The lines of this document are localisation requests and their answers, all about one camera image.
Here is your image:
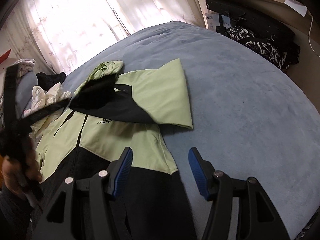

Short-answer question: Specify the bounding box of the green and black hooded jacket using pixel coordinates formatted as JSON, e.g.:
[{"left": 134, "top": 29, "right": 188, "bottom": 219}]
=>
[{"left": 31, "top": 59, "right": 197, "bottom": 239}]

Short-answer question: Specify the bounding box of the black white patterned clothes pile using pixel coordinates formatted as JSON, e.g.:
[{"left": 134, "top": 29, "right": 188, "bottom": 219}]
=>
[{"left": 206, "top": 0, "right": 300, "bottom": 71}]

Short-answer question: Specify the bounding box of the person's left hand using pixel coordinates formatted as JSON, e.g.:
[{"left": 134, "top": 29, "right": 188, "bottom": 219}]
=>
[{"left": 2, "top": 137, "right": 42, "bottom": 198}]

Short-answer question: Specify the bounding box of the upper blue grey pillow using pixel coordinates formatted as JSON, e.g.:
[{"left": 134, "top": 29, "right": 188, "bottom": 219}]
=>
[{"left": 15, "top": 72, "right": 38, "bottom": 116}]

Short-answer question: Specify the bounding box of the white patterned folded blanket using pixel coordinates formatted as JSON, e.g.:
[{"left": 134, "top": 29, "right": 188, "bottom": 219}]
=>
[{"left": 14, "top": 59, "right": 36, "bottom": 77}]

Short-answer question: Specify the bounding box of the black garment near curtain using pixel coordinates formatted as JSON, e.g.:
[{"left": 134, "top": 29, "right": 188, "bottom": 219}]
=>
[{"left": 36, "top": 72, "right": 66, "bottom": 91}]

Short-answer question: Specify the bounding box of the white puffer jacket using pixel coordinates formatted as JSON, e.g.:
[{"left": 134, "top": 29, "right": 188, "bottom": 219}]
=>
[{"left": 23, "top": 82, "right": 73, "bottom": 139}]

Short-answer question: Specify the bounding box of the white floral curtain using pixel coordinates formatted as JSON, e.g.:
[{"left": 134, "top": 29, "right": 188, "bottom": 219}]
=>
[{"left": 1, "top": 0, "right": 205, "bottom": 74}]

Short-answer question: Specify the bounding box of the blue grey bed sheet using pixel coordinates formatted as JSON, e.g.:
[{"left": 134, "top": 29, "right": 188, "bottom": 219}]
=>
[{"left": 63, "top": 22, "right": 319, "bottom": 238}]

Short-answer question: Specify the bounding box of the wooden desk shelf unit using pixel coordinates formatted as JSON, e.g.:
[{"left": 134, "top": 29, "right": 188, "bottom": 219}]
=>
[{"left": 197, "top": 0, "right": 320, "bottom": 98}]

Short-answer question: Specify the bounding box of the white paper sheet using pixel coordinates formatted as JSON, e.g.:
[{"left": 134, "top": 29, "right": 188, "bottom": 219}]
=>
[{"left": 284, "top": 0, "right": 308, "bottom": 17}]

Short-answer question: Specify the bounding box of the red wall shelf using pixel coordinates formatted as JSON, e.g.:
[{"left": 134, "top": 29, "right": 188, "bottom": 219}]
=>
[{"left": 0, "top": 49, "right": 11, "bottom": 64}]

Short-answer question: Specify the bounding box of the white charging cable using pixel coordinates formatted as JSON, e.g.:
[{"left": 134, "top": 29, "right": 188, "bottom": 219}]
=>
[{"left": 307, "top": 16, "right": 320, "bottom": 58}]

